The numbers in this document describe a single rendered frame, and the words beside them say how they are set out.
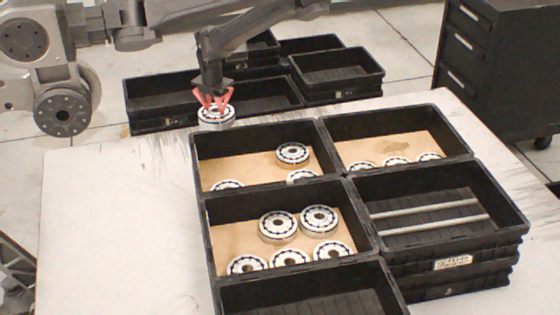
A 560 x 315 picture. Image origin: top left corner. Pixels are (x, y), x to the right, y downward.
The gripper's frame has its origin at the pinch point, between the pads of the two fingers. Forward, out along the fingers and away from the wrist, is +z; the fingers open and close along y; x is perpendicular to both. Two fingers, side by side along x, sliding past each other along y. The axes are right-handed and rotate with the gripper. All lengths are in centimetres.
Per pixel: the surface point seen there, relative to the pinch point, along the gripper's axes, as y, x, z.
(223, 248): -18.8, 26.1, 23.0
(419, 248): -65, 10, 14
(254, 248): -25.7, 22.2, 23.1
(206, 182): 0.8, 6.2, 22.0
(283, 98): 43, -111, 63
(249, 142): -2.9, -12.1, 17.2
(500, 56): -51, -153, 36
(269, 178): -14.3, -4.8, 22.2
